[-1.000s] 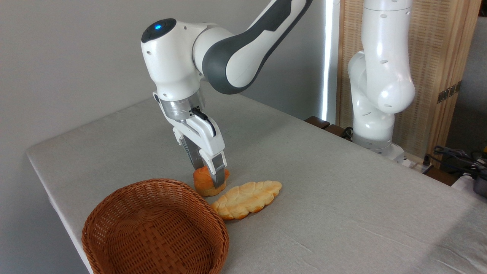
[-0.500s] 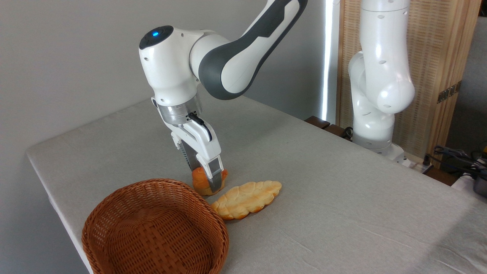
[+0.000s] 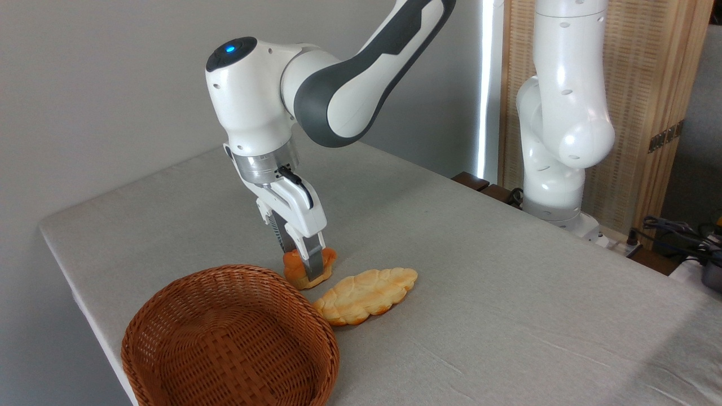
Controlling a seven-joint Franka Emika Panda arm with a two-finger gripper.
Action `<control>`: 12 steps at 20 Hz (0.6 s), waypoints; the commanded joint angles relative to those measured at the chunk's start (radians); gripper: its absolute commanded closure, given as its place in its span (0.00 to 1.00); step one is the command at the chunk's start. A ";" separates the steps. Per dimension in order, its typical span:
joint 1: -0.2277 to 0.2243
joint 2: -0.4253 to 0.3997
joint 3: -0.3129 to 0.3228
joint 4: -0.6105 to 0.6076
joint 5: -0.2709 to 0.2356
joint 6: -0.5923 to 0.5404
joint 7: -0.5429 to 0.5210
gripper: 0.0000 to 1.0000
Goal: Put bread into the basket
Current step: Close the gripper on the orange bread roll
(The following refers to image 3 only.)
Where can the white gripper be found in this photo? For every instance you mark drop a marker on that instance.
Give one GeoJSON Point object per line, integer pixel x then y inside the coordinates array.
{"type": "Point", "coordinates": [302, 211]}

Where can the small round orange bread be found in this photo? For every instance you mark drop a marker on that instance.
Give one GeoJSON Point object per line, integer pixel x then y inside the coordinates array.
{"type": "Point", "coordinates": [293, 270]}

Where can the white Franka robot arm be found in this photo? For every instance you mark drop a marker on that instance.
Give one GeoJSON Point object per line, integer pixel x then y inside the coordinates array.
{"type": "Point", "coordinates": [254, 96]}

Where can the long braided golden bread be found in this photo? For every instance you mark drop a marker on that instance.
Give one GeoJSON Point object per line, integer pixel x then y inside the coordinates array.
{"type": "Point", "coordinates": [366, 293]}

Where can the brown woven wicker basket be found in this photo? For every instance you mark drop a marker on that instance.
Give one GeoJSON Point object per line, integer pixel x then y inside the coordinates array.
{"type": "Point", "coordinates": [169, 321]}

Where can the dark brown wooden block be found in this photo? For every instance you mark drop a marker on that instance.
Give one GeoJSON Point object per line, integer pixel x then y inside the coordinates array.
{"type": "Point", "coordinates": [471, 180]}
{"type": "Point", "coordinates": [499, 194]}

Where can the grey tablecloth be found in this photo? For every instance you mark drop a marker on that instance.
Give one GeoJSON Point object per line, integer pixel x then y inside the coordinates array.
{"type": "Point", "coordinates": [507, 282]}

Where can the dark metal screen hinge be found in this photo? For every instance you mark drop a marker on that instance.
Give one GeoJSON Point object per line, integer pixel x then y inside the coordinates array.
{"type": "Point", "coordinates": [665, 136]}

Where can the light wooden folding screen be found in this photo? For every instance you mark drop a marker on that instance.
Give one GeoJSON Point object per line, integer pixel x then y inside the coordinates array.
{"type": "Point", "coordinates": [643, 56]}

